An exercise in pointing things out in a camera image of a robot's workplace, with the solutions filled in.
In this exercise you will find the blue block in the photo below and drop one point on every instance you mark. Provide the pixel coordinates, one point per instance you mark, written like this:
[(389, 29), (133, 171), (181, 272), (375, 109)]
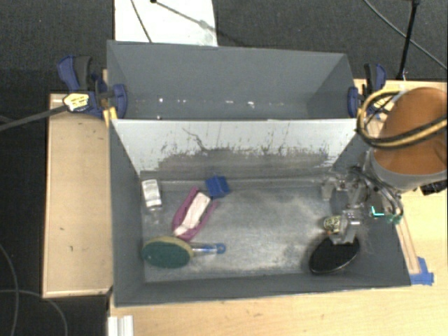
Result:
[(217, 186)]

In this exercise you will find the grey metal bin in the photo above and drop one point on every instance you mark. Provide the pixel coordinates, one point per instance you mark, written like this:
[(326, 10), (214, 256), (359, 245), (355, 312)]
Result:
[(245, 219)]

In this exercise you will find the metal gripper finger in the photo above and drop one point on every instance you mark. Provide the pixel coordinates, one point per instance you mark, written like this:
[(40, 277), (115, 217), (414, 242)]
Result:
[(332, 223), (351, 224)]

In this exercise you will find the pale wood board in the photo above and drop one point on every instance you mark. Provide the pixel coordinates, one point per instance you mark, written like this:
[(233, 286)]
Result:
[(78, 194)]

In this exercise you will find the black cylinder on white bracket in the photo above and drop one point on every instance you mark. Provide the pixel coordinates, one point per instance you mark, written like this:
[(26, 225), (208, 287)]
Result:
[(434, 188)]

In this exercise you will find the clear tube with blue cap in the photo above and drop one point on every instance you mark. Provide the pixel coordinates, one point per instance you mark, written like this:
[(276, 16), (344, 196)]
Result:
[(209, 248)]

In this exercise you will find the green round scouring pad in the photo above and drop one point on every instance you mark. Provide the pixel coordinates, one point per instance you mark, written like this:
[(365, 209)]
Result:
[(166, 253)]

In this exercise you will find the black oval object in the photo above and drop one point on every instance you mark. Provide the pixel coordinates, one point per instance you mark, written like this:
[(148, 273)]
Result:
[(334, 257)]

